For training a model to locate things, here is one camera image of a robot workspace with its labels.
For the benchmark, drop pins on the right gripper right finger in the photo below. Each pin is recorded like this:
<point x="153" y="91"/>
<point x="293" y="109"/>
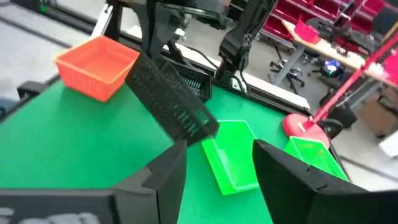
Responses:
<point x="304" y="199"/>

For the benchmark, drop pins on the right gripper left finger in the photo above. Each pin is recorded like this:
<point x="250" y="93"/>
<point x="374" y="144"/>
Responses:
<point x="168" y="186"/>

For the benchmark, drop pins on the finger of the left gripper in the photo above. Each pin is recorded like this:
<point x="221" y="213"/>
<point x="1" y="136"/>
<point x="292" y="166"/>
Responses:
<point x="157" y="46"/>
<point x="177" y="54"/>

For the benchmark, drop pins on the green plastic basket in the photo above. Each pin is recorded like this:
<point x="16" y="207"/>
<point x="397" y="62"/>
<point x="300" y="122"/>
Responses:
<point x="231" y="149"/>
<point x="314" y="155"/>

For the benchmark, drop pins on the black plastic basket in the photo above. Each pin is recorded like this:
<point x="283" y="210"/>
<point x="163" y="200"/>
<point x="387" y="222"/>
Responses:
<point x="196" y="81"/>
<point x="168" y="99"/>

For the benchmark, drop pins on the orange plastic basket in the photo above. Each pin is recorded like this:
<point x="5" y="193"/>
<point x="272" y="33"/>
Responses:
<point x="102" y="62"/>

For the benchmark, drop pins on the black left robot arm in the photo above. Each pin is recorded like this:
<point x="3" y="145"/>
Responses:
<point x="239" y="43"/>

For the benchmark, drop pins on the red shelf bins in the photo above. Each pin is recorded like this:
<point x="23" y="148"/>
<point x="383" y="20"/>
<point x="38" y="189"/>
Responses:
<point x="280" y="25"/>

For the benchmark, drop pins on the red desk lamp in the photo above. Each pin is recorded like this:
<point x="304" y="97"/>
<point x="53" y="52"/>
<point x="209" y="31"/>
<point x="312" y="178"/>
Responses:
<point x="298" y="126"/>

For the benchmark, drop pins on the brown cardboard box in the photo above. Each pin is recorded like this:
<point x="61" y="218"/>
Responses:
<point x="379" y="115"/>

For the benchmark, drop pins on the pink basket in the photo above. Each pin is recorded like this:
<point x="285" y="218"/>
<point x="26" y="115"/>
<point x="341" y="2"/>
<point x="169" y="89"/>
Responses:
<point x="306" y="32"/>

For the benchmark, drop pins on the device with blue light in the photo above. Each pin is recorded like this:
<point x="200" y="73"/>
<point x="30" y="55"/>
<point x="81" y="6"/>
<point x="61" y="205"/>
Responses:
<point x="332" y="67"/>

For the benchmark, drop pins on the wooden desk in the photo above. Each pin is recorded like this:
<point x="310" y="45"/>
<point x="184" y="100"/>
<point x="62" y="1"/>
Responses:
<point x="326" y="49"/>

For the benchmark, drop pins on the black frame strut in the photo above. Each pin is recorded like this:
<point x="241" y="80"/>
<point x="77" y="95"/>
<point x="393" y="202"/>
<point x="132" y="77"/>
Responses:
<point x="113" y="21"/>

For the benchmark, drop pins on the black table frame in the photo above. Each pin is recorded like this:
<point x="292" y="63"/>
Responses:
<point x="267" y="96"/>

